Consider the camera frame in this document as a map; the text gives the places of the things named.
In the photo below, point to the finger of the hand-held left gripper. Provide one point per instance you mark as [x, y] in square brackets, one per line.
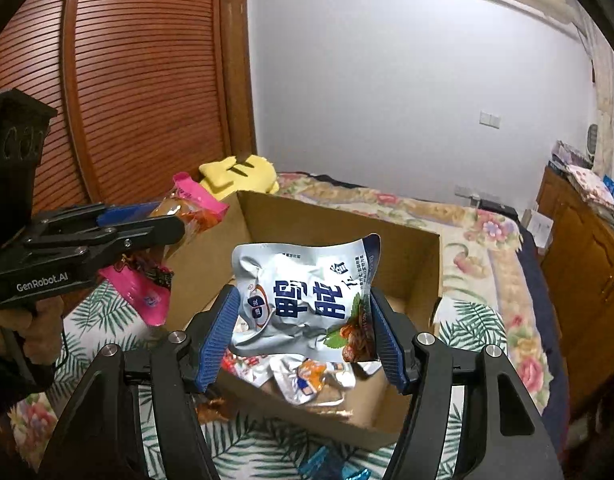
[147, 237]
[127, 214]

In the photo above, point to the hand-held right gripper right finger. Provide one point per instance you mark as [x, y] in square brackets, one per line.
[387, 345]

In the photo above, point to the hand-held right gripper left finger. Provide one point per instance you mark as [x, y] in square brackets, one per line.
[217, 340]

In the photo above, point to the white red snack packet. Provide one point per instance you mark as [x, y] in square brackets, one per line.
[247, 367]

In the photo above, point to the pink bread bun packet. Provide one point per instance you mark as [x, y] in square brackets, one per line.
[137, 290]

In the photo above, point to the orange white snack packet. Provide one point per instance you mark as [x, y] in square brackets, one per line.
[307, 380]

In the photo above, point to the silver white snack packet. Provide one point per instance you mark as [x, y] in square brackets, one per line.
[297, 300]

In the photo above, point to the brown cardboard box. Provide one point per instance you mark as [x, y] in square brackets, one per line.
[312, 225]

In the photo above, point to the person's left hand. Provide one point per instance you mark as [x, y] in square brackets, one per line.
[34, 330]

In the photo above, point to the leaf print blanket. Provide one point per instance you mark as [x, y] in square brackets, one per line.
[247, 450]

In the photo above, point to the yellow plush toy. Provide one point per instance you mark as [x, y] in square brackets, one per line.
[242, 174]

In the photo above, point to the blue snack packet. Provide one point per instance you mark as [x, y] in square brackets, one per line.
[332, 467]

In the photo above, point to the floral blanket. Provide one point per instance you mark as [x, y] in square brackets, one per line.
[487, 240]

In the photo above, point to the wooden louvre wardrobe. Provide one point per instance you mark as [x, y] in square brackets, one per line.
[137, 60]

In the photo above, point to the black flat box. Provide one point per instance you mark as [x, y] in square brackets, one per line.
[498, 208]

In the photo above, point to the white paper box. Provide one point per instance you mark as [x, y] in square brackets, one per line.
[539, 230]

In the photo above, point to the wooden desk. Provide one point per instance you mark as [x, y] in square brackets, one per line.
[587, 280]

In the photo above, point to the pile of folded cloths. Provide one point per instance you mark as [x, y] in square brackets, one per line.
[587, 180]

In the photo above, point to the small white fan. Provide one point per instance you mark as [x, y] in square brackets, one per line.
[592, 140]

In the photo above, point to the cream curtain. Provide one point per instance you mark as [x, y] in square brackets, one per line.
[604, 95]

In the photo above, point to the white wall socket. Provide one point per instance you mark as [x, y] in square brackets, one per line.
[490, 119]

